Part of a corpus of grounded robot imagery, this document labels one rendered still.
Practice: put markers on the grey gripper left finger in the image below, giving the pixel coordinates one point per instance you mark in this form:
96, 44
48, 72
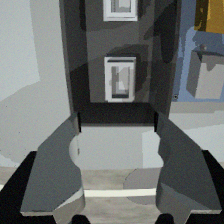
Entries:
47, 186

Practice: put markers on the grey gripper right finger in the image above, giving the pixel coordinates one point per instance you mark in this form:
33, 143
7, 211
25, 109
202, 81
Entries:
191, 183

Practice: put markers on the yellow block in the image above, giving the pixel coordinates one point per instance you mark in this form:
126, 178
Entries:
209, 16

